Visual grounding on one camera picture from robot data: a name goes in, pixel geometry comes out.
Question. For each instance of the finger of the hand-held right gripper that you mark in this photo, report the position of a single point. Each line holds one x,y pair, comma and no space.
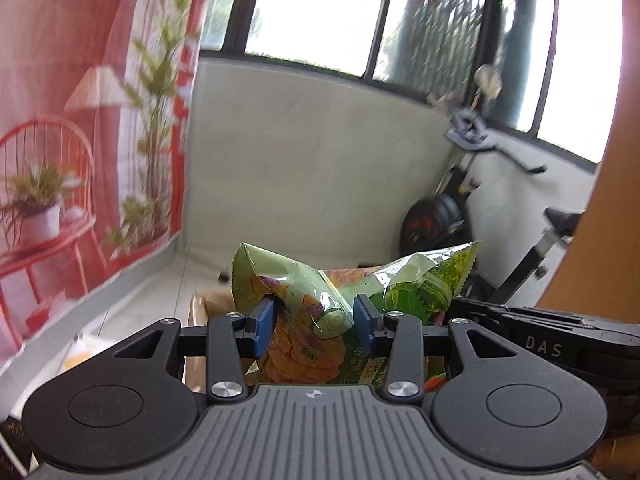
525,317

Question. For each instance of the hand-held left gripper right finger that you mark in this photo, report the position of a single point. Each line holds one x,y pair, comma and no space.
365,327

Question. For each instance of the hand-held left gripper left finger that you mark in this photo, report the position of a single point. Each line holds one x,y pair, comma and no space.
265,327

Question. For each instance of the brown cardboard box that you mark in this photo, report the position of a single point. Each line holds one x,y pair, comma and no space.
215,305

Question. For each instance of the light green snack packet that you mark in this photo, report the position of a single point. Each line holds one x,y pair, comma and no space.
300,280

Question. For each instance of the black exercise bike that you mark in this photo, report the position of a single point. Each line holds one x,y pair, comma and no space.
435,220

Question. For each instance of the wooden board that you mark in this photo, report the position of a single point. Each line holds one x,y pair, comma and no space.
620,210

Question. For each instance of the white crumpled bag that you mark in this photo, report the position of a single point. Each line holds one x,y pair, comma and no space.
487,80

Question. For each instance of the dark framed window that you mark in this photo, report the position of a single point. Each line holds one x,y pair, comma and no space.
310,10

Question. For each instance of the pink printed wall tapestry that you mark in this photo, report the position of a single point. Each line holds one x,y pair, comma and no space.
75,60

